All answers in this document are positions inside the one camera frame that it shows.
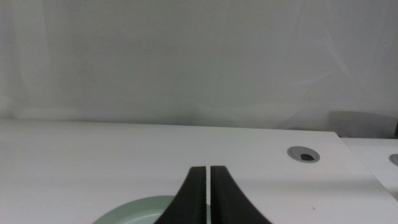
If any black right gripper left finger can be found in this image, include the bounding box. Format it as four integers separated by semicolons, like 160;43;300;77
154;166;208;224

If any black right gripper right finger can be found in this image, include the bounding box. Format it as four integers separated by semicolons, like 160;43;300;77
210;166;273;224

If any pale green shallow bowl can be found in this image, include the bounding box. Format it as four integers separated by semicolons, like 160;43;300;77
92;195;212;224

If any white backdrop curtain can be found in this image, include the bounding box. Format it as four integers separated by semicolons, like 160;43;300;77
0;0;398;130

